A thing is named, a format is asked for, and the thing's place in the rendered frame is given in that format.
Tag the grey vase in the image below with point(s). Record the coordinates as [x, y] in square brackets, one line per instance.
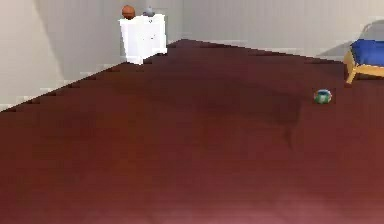
[149, 12]

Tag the green and white round vase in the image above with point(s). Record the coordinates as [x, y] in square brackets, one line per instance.
[322, 96]

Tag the white chest of drawers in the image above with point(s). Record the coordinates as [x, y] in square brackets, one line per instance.
[143, 38]

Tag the orange basketball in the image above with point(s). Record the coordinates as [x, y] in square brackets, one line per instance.
[128, 12]

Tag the blue cushioned wooden armchair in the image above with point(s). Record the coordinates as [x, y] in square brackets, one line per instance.
[366, 53]

